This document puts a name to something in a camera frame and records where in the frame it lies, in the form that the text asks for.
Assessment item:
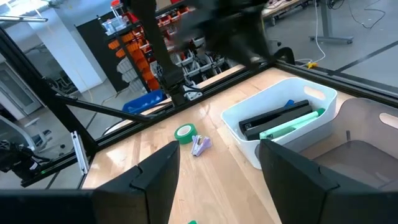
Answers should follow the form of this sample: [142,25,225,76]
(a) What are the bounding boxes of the black stapler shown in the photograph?
[238,99,313,141]

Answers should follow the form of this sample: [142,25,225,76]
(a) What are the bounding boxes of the black aluminium table frame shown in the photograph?
[0,26,398,190]

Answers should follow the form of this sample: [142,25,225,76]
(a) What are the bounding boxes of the rack of orange bins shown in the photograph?
[107,30,162,91]

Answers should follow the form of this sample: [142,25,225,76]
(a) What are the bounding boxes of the white floor cable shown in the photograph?
[294,0,327,65]

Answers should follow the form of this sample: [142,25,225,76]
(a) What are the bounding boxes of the black device with green light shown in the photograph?
[0,141,52,187]

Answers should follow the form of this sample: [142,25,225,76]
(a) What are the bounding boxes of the grey table foot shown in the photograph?
[309,0,355,45]

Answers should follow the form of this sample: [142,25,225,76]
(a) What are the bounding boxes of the smoky translucent plastic bin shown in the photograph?
[300,98,398,192]

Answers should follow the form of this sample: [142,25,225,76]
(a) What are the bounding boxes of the clear plastic box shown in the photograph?
[101,15,129,35]

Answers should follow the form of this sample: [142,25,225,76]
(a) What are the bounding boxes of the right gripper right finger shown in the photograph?
[259,138,386,224]

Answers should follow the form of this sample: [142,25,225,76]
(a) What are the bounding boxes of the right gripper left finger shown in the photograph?
[93,139,182,224]

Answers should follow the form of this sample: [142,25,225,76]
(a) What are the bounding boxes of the white plastic bin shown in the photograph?
[220,77,338,170]

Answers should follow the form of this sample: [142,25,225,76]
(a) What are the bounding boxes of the silver metal bracket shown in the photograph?
[70,130,90,175]

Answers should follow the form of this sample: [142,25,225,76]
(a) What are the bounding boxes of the blue storage bin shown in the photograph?
[122,89,168,114]

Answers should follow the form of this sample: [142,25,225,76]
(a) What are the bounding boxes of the mint green stapler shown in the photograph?
[259,108,326,141]

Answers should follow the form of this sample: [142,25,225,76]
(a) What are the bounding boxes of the green tape roll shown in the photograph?
[174,123,198,145]

